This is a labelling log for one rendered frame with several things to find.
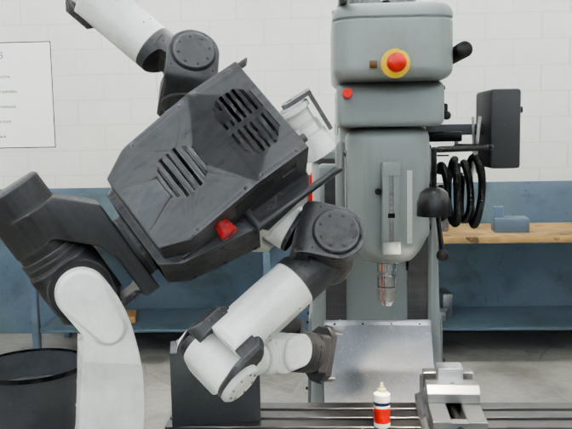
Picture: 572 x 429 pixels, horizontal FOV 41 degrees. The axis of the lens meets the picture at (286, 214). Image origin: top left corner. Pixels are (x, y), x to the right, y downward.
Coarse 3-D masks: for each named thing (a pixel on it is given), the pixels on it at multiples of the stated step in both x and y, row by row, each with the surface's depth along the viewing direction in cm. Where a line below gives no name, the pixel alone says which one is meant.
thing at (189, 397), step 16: (176, 352) 186; (176, 368) 186; (176, 384) 186; (192, 384) 186; (256, 384) 188; (176, 400) 186; (192, 400) 187; (208, 400) 187; (240, 400) 188; (256, 400) 189; (176, 416) 187; (192, 416) 187; (208, 416) 188; (224, 416) 188; (240, 416) 189; (256, 416) 189
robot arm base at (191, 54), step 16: (192, 32) 140; (176, 48) 138; (192, 48) 139; (208, 48) 140; (176, 64) 137; (192, 64) 137; (208, 64) 138; (176, 80) 137; (192, 80) 138; (160, 96) 142; (176, 96) 141; (160, 112) 147
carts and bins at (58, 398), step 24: (0, 360) 348; (24, 360) 355; (48, 360) 358; (72, 360) 353; (0, 384) 312; (24, 384) 312; (48, 384) 316; (72, 384) 326; (0, 408) 315; (24, 408) 314; (48, 408) 318; (72, 408) 328
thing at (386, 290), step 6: (378, 282) 186; (384, 282) 184; (390, 282) 184; (396, 282) 185; (378, 288) 186; (384, 288) 184; (390, 288) 184; (396, 288) 186; (378, 294) 186; (384, 294) 185; (390, 294) 184; (396, 294) 186; (384, 300) 185; (390, 300) 185
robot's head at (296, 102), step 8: (296, 96) 144; (304, 96) 142; (312, 96) 142; (288, 104) 143; (296, 104) 142; (304, 104) 142; (280, 112) 144; (288, 112) 142; (320, 112) 143; (328, 120) 144; (328, 128) 144
